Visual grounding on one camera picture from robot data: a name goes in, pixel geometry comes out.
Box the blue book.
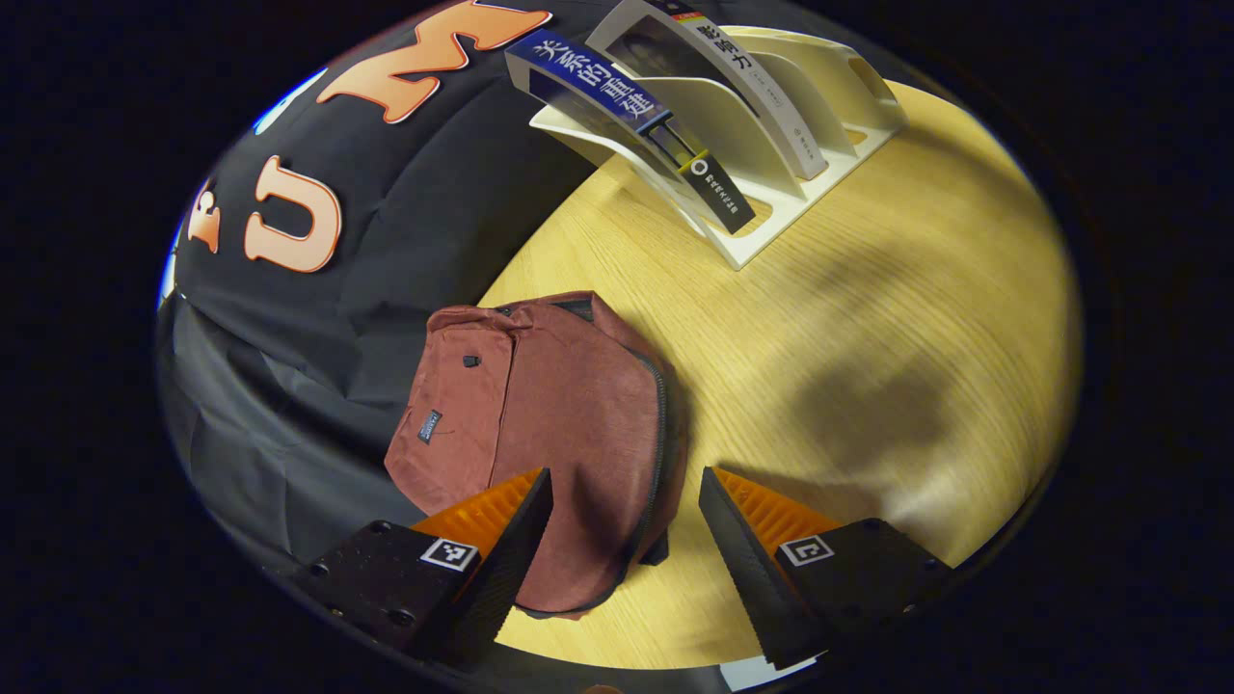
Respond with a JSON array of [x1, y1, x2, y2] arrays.
[[504, 29, 758, 235]]

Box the white bookshelf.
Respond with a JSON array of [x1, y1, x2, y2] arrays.
[[528, 24, 909, 272]]

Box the maroon schoolbag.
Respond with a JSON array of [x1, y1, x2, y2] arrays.
[[384, 291, 691, 620]]

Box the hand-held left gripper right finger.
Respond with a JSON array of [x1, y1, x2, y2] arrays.
[[698, 467, 957, 673]]

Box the white book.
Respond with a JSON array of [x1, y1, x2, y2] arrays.
[[585, 0, 830, 181]]

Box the black backdrop cloth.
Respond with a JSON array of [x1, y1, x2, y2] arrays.
[[157, 0, 695, 579]]

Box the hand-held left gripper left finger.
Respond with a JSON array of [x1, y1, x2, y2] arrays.
[[287, 467, 556, 668]]

